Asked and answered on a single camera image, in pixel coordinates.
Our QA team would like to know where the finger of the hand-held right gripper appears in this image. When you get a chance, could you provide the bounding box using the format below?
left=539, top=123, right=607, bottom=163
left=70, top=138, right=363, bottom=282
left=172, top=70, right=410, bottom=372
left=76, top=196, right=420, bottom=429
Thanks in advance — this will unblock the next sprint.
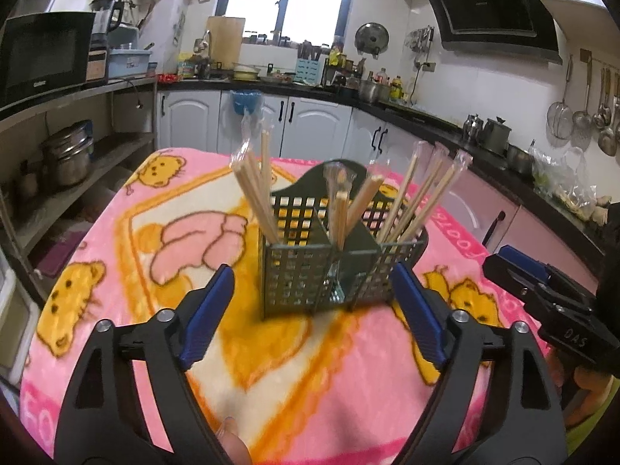
left=498, top=245, right=551, bottom=277
left=482, top=254, right=539, bottom=309

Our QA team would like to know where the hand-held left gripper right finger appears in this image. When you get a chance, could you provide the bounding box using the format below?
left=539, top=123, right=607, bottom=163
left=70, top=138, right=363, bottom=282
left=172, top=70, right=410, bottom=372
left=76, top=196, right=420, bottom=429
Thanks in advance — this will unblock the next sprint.
left=390, top=262, right=567, bottom=465

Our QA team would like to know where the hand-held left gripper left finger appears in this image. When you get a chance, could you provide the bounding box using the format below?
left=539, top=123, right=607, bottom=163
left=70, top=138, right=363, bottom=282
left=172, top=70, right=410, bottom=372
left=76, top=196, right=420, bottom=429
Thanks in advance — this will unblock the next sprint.
left=53, top=264, right=236, bottom=465

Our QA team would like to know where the dark green utensil basket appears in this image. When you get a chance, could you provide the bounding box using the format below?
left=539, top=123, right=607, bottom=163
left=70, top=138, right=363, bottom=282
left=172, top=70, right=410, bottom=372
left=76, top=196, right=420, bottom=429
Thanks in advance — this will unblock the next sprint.
left=259, top=159, right=429, bottom=320

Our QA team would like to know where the set of chopsticks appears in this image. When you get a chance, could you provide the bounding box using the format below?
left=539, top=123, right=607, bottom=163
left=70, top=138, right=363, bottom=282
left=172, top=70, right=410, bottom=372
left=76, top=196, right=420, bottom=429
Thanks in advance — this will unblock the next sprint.
left=229, top=107, right=473, bottom=253

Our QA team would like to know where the person's right forearm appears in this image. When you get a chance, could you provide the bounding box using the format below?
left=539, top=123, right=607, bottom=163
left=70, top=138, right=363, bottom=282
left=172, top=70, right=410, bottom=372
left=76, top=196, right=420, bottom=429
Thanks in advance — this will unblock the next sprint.
left=564, top=397, right=620, bottom=453

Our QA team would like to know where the person's right hand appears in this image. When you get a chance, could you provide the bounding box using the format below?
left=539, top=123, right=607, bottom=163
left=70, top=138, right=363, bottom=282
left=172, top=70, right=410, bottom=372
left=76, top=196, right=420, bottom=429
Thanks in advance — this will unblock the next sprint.
left=552, top=353, right=620, bottom=416

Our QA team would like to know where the person's left hand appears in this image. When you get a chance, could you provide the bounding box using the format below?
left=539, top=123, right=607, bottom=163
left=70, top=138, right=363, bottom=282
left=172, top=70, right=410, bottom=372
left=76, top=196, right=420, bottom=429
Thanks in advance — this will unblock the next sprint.
left=217, top=417, right=253, bottom=465

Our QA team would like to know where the pink printed bear blanket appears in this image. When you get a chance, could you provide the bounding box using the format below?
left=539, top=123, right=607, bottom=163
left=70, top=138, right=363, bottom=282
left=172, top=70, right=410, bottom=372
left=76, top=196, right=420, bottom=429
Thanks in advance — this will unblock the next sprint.
left=19, top=148, right=553, bottom=465

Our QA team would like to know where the clear plastic vegetable bag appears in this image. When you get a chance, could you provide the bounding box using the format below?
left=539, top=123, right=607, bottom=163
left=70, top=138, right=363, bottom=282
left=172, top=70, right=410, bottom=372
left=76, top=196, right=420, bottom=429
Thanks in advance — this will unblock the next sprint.
left=530, top=148, right=599, bottom=214

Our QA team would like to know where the steel saucepan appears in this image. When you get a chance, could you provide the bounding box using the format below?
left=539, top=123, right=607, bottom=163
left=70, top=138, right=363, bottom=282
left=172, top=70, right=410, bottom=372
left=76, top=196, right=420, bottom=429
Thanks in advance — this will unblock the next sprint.
left=506, top=144, right=536, bottom=175

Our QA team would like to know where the lidded steel pot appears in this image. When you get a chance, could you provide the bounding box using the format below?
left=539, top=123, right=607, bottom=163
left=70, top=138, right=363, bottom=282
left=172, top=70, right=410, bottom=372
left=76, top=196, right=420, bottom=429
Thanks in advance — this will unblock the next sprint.
left=481, top=116, right=513, bottom=156

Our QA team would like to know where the steel kettle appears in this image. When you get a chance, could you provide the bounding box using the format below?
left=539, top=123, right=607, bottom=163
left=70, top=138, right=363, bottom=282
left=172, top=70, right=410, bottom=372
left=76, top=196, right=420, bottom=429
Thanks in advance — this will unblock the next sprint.
left=462, top=113, right=485, bottom=142

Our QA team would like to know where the hanging steel ladle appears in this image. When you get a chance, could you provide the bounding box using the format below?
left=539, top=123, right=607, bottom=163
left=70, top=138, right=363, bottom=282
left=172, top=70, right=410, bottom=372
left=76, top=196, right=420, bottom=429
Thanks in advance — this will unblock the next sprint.
left=598, top=72, right=620, bottom=156
left=593, top=68, right=612, bottom=129

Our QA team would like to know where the hanging slotted ladle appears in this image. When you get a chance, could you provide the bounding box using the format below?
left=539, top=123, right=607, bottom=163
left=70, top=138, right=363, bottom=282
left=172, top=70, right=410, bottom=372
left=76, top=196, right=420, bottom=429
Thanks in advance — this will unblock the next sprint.
left=573, top=51, right=594, bottom=131

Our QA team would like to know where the row of condiment bottles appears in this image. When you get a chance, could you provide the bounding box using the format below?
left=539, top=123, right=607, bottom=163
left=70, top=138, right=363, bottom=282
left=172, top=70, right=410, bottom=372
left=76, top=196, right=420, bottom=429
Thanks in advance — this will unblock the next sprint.
left=324, top=36, right=408, bottom=102

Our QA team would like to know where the steel pot on shelf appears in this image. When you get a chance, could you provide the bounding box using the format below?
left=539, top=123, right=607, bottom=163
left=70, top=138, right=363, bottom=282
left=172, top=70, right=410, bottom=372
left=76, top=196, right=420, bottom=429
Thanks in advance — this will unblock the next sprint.
left=41, top=120, right=95, bottom=189

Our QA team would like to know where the blue hanging bin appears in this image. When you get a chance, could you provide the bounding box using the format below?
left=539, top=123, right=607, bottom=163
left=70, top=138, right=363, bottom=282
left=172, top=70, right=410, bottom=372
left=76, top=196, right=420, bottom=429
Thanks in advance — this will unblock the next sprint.
left=230, top=90, right=265, bottom=116

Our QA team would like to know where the hanging kitchen tools cluster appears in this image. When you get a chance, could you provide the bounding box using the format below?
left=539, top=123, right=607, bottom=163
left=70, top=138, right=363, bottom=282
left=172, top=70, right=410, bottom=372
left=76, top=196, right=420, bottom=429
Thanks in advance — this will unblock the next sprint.
left=409, top=26, right=435, bottom=54

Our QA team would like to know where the black range hood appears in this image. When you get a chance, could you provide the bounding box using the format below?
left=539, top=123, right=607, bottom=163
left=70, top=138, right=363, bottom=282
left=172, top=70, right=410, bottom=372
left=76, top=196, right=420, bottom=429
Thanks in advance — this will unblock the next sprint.
left=412, top=0, right=563, bottom=65

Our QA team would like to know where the metal shelf table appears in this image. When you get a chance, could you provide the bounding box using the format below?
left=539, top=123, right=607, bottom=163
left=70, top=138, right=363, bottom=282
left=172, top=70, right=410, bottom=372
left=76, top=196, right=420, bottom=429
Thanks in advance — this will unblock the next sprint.
left=0, top=75, right=160, bottom=296

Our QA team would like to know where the blue knife holder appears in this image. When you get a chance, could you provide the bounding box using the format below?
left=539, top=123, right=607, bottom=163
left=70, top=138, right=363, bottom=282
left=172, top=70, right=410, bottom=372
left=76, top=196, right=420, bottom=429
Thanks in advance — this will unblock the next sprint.
left=295, top=41, right=323, bottom=85

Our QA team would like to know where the grey-blue dish rack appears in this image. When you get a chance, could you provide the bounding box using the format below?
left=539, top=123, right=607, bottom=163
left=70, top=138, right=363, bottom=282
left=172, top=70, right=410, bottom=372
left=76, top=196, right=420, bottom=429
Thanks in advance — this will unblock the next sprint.
left=107, top=26, right=153, bottom=78

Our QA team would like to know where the small brown box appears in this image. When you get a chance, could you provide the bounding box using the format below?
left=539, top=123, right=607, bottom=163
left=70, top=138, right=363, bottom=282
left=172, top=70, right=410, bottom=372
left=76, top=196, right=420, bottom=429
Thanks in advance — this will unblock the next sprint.
left=86, top=48, right=108, bottom=82

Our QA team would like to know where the rectangular wooden cutting board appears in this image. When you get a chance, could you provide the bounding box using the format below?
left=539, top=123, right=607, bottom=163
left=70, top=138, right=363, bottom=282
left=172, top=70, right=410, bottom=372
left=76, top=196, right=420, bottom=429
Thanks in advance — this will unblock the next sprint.
left=206, top=16, right=246, bottom=63

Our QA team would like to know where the black microwave oven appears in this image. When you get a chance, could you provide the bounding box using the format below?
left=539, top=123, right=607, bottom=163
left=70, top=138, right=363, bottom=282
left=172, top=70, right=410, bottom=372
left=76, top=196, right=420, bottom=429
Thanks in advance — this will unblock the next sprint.
left=0, top=11, right=96, bottom=110

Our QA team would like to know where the black blender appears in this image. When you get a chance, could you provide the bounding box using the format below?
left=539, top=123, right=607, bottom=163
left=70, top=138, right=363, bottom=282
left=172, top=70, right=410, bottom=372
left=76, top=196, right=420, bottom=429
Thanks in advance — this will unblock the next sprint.
left=90, top=0, right=124, bottom=52

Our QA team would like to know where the blue framed window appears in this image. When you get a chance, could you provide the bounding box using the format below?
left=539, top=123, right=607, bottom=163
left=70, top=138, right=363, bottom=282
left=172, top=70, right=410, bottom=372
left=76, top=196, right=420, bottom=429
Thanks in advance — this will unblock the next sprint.
left=215, top=0, right=359, bottom=49

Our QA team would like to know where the square metal pot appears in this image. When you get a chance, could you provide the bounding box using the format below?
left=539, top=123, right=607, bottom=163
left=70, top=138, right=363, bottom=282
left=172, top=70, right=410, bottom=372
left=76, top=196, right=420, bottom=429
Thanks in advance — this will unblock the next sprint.
left=14, top=0, right=60, bottom=17

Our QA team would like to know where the hanging wire strainer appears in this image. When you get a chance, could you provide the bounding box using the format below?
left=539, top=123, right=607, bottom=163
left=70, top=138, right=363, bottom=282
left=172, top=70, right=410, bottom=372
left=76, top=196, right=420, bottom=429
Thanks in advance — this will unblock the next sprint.
left=547, top=53, right=575, bottom=140

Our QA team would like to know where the wooden utensil rail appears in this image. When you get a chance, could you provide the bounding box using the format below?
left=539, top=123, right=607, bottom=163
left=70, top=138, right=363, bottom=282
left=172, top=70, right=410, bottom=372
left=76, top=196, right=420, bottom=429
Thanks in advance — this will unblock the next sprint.
left=580, top=48, right=620, bottom=78

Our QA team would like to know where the wall-hung metal pot lid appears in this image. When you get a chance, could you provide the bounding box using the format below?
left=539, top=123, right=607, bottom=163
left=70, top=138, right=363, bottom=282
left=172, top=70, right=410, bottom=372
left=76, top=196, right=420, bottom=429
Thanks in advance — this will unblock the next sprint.
left=355, top=22, right=391, bottom=55

